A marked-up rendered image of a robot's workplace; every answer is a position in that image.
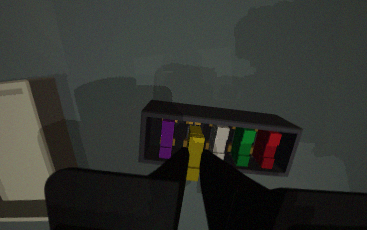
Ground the purple fuse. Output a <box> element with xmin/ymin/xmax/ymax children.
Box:
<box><xmin>159</xmin><ymin>119</ymin><xmax>175</xmax><ymax>159</ymax></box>

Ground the white fuse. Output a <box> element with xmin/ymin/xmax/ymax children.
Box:
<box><xmin>208</xmin><ymin>124</ymin><xmax>230</xmax><ymax>161</ymax></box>

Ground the yellow fuse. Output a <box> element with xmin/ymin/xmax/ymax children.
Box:
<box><xmin>186</xmin><ymin>122</ymin><xmax>205</xmax><ymax>181</ymax></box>

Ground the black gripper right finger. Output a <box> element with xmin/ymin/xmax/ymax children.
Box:
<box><xmin>199</xmin><ymin>150</ymin><xmax>367</xmax><ymax>230</ymax></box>

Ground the dark grey fuse block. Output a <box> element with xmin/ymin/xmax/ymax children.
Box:
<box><xmin>138</xmin><ymin>100</ymin><xmax>303</xmax><ymax>177</ymax></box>

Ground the beige shallow tray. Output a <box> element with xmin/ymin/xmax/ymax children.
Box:
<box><xmin>0</xmin><ymin>76</ymin><xmax>78</xmax><ymax>222</ymax></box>

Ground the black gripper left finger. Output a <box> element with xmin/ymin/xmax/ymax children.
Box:
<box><xmin>44</xmin><ymin>147</ymin><xmax>190</xmax><ymax>230</ymax></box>

